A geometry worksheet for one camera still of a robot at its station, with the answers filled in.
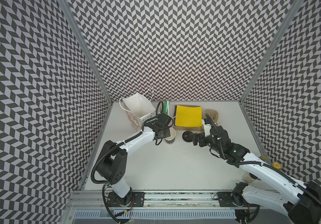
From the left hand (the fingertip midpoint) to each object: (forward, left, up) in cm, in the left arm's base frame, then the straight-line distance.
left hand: (165, 133), depth 88 cm
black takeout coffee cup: (-5, -3, +1) cm, 7 cm away
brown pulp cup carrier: (+20, -36, -5) cm, 42 cm away
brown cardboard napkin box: (+8, -11, -7) cm, 16 cm away
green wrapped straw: (+16, 0, +7) cm, 18 cm away
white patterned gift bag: (+21, +20, +1) cm, 29 cm away
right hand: (-7, -18, +8) cm, 21 cm away
